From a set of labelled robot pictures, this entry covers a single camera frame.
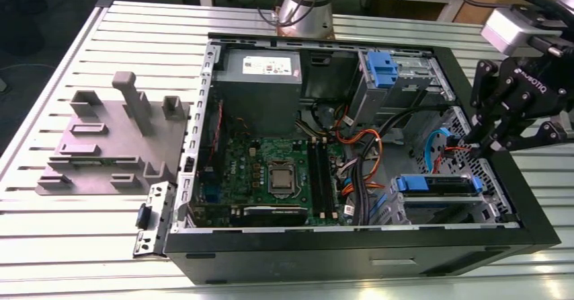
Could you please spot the black RAM slot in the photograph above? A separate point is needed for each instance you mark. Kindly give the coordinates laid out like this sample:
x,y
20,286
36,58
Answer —
x,y
315,179
330,179
324,179
320,179

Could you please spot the blue expansion slot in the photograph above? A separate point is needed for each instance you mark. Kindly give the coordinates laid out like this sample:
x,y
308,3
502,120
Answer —
x,y
211,194

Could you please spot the metal optical drive cage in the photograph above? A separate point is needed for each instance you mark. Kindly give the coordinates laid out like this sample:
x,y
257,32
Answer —
x,y
403,91

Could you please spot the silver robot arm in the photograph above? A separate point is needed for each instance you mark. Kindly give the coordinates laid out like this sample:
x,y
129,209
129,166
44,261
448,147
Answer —
x,y
308,14

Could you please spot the green RAM stick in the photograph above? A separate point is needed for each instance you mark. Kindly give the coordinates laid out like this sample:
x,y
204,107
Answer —
x,y
100,161

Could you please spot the grey power supply unit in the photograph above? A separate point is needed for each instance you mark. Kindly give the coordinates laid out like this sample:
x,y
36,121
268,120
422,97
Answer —
x,y
260,111

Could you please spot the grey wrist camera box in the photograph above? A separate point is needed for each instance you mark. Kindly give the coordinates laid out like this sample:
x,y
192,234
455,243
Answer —
x,y
511,31

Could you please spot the metal disk bay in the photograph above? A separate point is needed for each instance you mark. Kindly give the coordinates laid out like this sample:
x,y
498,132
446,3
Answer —
x,y
443,199

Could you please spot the metal CPU socket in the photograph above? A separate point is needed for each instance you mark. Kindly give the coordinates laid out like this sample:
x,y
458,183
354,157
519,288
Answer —
x,y
269,179

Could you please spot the black open PC case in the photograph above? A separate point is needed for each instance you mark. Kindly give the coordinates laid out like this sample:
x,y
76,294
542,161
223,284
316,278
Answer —
x,y
314,253

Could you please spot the hard disk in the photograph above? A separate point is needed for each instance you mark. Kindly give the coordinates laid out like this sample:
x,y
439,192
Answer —
x,y
410,184

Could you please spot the metal card retention bracket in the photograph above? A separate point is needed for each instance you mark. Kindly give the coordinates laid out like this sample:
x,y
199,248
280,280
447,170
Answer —
x,y
157,192

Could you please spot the blue drive latch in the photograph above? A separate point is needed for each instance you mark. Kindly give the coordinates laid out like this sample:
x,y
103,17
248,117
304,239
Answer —
x,y
380,68

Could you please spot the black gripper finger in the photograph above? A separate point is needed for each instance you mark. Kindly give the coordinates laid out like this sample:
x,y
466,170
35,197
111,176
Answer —
x,y
528,135
484,88

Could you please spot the green motherboard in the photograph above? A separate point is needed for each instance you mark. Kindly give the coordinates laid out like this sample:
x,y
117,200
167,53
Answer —
x,y
287,148

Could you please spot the silver CPU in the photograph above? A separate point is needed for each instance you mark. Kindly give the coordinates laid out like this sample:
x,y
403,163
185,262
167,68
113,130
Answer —
x,y
281,178

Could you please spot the grey parts rack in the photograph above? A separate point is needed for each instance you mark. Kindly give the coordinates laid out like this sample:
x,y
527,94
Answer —
x,y
112,138

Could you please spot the black graphics card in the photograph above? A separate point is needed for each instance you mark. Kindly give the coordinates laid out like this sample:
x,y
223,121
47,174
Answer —
x,y
273,216

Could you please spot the brown wooden cabinet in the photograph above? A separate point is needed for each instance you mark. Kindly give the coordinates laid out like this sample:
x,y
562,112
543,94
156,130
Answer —
x,y
470,14

